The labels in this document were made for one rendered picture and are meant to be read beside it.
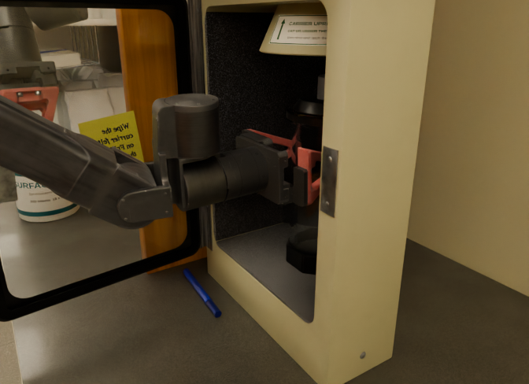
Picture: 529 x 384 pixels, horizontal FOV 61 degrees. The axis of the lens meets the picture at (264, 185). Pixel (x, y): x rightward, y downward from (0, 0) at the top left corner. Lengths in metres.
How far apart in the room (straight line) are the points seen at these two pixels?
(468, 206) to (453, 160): 0.09
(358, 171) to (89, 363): 0.42
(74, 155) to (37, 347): 0.33
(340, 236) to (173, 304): 0.35
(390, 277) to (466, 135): 0.38
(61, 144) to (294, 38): 0.26
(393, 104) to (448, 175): 0.45
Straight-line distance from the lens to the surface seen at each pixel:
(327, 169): 0.45
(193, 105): 0.47
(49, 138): 0.46
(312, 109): 0.57
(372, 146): 0.46
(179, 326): 0.68
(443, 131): 0.89
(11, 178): 0.59
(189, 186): 0.49
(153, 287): 0.77
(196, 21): 0.68
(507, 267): 0.88
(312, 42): 0.50
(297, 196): 0.53
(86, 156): 0.46
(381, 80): 0.45
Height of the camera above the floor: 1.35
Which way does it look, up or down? 20 degrees down
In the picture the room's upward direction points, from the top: straight up
